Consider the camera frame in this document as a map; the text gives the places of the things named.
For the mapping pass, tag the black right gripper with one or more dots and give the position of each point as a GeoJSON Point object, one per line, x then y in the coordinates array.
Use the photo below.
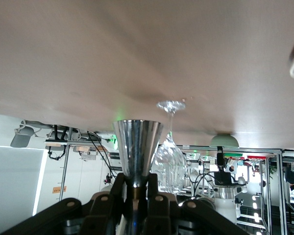
{"type": "Point", "coordinates": [223, 178]}

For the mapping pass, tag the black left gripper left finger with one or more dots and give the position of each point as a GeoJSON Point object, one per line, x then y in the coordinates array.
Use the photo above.
{"type": "Point", "coordinates": [98, 213]}

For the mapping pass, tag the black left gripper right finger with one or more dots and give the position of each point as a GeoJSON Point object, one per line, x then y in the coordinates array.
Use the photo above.
{"type": "Point", "coordinates": [166, 213]}

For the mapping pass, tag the steel double jigger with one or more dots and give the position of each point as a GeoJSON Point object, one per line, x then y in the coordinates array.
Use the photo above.
{"type": "Point", "coordinates": [137, 147]}

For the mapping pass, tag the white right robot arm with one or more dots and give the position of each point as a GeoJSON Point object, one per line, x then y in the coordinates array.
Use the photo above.
{"type": "Point", "coordinates": [224, 205]}

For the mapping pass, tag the clear wine glass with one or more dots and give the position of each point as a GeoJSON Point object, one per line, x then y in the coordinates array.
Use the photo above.
{"type": "Point", "coordinates": [171, 156]}

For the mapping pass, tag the pale green ceramic bowl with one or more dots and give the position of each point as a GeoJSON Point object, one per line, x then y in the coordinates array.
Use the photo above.
{"type": "Point", "coordinates": [224, 142]}

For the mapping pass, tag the orange label sign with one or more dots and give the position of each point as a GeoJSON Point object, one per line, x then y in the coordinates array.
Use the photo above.
{"type": "Point", "coordinates": [59, 189]}

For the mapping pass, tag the aluminium rack upright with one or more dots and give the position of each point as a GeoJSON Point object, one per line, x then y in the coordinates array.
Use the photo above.
{"type": "Point", "coordinates": [64, 171]}

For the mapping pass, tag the aluminium shelf rack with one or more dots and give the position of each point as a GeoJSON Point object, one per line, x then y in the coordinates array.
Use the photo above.
{"type": "Point", "coordinates": [281, 183]}

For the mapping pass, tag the grey office chair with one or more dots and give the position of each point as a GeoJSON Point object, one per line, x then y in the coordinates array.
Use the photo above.
{"type": "Point", "coordinates": [20, 139]}

